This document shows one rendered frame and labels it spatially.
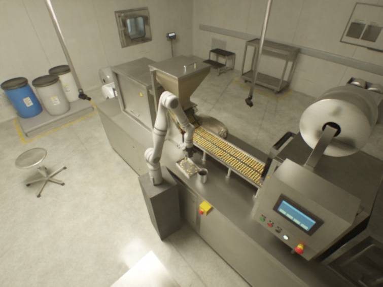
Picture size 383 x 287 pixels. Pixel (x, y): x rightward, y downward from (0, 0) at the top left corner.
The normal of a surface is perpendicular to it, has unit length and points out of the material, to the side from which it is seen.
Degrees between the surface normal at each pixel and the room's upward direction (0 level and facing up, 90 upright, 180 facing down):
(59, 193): 0
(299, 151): 0
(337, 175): 0
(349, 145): 90
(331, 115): 90
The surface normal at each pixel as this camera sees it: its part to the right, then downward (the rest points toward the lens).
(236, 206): 0.00, -0.74
